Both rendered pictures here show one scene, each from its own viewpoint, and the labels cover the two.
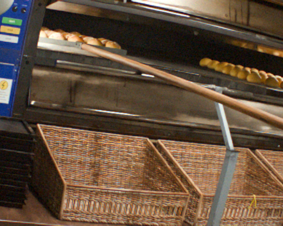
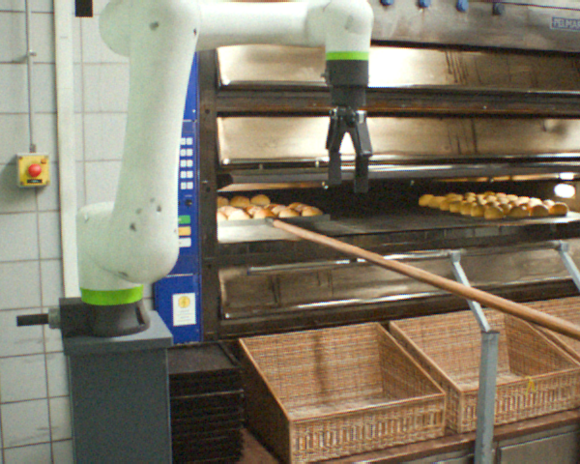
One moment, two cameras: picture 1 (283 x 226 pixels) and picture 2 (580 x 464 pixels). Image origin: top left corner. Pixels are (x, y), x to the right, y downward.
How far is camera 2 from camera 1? 31 cm
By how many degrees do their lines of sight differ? 4
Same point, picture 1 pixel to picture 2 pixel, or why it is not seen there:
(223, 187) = (487, 380)
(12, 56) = (188, 264)
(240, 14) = (464, 140)
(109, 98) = (322, 285)
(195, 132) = (432, 301)
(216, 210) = (484, 411)
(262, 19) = (494, 138)
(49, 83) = (244, 284)
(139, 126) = (364, 310)
